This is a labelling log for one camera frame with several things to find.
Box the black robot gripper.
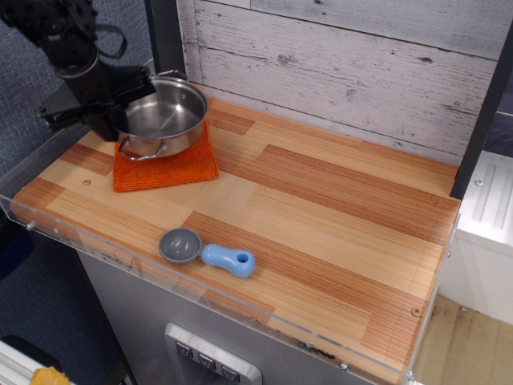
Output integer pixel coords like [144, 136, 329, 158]
[37, 61, 156, 142]

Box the dark vertical post right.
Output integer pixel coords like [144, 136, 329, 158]
[450, 26, 512, 200]

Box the grey and blue scoop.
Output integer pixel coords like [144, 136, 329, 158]
[158, 228, 256, 278]

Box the grey toy fridge cabinet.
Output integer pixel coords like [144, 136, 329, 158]
[79, 253, 404, 384]

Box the white ribbed box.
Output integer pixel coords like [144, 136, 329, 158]
[438, 151, 512, 324]

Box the clear acrylic table guard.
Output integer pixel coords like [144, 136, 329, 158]
[12, 78, 467, 381]

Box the stainless steel pan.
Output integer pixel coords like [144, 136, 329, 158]
[118, 71, 208, 161]

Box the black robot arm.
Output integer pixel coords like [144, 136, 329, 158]
[1, 1, 155, 141]

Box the dark vertical post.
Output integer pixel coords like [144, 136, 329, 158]
[450, 26, 512, 200]
[144, 0, 186, 75]

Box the dark vertical post left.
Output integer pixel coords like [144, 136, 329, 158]
[144, 0, 186, 75]

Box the orange folded towel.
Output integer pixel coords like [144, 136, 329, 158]
[113, 116, 220, 193]

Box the silver dispenser button panel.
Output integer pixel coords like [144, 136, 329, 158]
[164, 322, 263, 384]

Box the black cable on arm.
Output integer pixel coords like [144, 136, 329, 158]
[94, 23, 127, 60]

